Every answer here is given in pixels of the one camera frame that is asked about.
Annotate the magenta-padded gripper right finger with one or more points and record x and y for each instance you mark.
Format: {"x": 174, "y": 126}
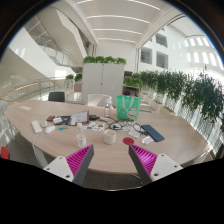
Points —
{"x": 160, "y": 165}

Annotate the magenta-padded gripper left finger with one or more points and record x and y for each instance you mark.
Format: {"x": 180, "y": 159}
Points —
{"x": 63, "y": 166}

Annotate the clear plastic water bottle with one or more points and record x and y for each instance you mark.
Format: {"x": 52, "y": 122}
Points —
{"x": 81, "y": 136}

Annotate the small white packet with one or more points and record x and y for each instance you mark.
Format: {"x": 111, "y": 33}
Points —
{"x": 147, "y": 140}

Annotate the dark blue keyboard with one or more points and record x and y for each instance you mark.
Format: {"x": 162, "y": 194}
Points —
{"x": 152, "y": 132}

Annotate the small teal tube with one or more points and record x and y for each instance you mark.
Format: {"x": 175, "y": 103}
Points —
{"x": 63, "y": 127}

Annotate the white computer mouse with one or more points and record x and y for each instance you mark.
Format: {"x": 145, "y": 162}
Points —
{"x": 50, "y": 129}

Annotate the flat round red coaster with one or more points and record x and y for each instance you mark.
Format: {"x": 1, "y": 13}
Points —
{"x": 128, "y": 141}

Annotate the white labelled card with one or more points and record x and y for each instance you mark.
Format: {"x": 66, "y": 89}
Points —
{"x": 57, "y": 120}

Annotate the black notebook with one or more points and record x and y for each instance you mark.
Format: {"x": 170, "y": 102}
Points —
{"x": 66, "y": 120}

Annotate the small white case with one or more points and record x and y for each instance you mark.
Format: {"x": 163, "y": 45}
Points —
{"x": 44, "y": 123}

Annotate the white power strip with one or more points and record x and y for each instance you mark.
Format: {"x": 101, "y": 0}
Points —
{"x": 36, "y": 126}

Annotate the red and black phone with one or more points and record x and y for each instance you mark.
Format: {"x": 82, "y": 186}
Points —
{"x": 50, "y": 118}

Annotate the white printed booklet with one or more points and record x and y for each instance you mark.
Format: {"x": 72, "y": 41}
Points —
{"x": 80, "y": 117}

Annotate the colourful sticker sheet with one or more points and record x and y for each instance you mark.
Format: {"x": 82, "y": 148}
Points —
{"x": 96, "y": 126}

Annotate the white grid-pattern mug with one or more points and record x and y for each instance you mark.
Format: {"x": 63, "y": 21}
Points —
{"x": 109, "y": 137}

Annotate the black charger block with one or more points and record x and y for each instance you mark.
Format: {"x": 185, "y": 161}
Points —
{"x": 93, "y": 117}

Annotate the red chair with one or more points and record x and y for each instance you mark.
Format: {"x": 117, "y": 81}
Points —
{"x": 4, "y": 153}

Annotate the green tote bag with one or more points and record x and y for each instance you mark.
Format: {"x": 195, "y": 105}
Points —
{"x": 128, "y": 106}

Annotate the white paper card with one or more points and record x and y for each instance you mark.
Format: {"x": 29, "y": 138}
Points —
{"x": 25, "y": 108}

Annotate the black chair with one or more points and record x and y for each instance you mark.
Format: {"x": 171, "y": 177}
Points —
{"x": 56, "y": 97}

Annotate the tall clear spray bottle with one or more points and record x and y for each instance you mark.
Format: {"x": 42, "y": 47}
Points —
{"x": 108, "y": 108}

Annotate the row of green hedge plants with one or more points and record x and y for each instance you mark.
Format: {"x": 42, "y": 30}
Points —
{"x": 200, "y": 93}

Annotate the brown planter with plants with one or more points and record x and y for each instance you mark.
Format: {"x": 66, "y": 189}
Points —
{"x": 132, "y": 85}

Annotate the white planter with plants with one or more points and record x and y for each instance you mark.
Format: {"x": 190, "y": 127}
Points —
{"x": 77, "y": 81}

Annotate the white cabinet with plants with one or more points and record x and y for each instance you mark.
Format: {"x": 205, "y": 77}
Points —
{"x": 103, "y": 81}

